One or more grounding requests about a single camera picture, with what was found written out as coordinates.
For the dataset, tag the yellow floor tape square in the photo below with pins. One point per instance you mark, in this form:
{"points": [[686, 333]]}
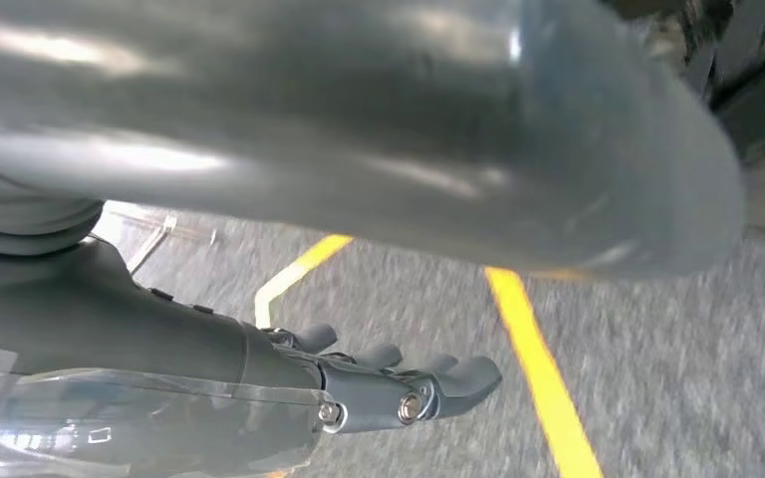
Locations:
{"points": [[541, 369]]}

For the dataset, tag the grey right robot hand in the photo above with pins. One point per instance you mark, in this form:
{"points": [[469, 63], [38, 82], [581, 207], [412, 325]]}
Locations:
{"points": [[356, 119]]}

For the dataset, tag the stainless steel workbench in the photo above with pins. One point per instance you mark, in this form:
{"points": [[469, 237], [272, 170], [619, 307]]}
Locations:
{"points": [[151, 245]]}

